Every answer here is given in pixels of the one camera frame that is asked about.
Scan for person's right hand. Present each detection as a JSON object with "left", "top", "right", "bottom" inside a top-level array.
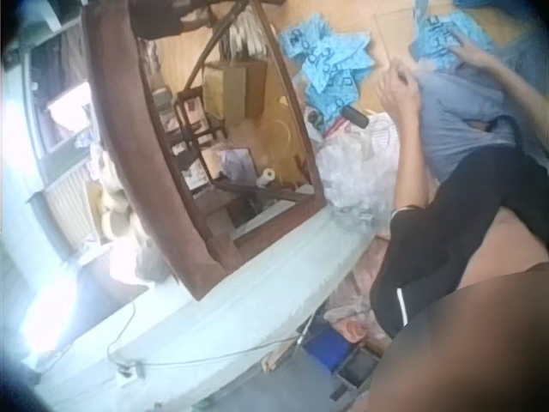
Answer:
[{"left": 448, "top": 42, "right": 491, "bottom": 72}]

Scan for person's left hand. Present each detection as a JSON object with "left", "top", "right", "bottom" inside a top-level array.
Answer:
[{"left": 379, "top": 59, "right": 424, "bottom": 120}]

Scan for blue printed sheet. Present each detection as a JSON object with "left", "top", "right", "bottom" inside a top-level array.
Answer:
[{"left": 411, "top": 7, "right": 510, "bottom": 72}]

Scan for black cylinder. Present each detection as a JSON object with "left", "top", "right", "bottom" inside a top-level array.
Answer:
[{"left": 341, "top": 105, "right": 371, "bottom": 130}]

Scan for person's legs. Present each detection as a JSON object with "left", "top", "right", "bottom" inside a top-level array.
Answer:
[{"left": 411, "top": 53, "right": 549, "bottom": 184}]

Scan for heap of blue printed sheets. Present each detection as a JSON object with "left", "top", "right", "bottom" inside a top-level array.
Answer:
[{"left": 278, "top": 11, "right": 378, "bottom": 130}]

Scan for heap of clear plastic bags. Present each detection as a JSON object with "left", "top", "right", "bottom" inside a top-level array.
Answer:
[{"left": 305, "top": 106, "right": 404, "bottom": 235}]

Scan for brown framed mirror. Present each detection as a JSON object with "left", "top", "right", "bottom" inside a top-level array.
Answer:
[{"left": 81, "top": 0, "right": 330, "bottom": 302}]

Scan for pink cloth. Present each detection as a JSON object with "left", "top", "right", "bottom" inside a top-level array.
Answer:
[{"left": 323, "top": 238, "right": 394, "bottom": 344}]

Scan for blue box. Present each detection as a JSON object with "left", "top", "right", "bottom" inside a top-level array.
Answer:
[{"left": 305, "top": 329, "right": 353, "bottom": 371}]

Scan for pale cloth covered table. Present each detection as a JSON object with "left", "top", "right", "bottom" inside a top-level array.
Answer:
[{"left": 23, "top": 209, "right": 389, "bottom": 412}]

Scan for dark grey box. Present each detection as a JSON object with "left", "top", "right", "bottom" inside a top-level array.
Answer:
[{"left": 336, "top": 349, "right": 381, "bottom": 398}]

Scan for heap of cream cushions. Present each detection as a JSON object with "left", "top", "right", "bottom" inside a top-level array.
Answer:
[{"left": 87, "top": 141, "right": 142, "bottom": 241}]

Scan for white radiator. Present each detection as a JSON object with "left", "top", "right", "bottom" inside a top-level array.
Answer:
[{"left": 40, "top": 165, "right": 102, "bottom": 254}]

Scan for black cable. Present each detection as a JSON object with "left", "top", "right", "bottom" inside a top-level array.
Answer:
[{"left": 106, "top": 295, "right": 311, "bottom": 371}]

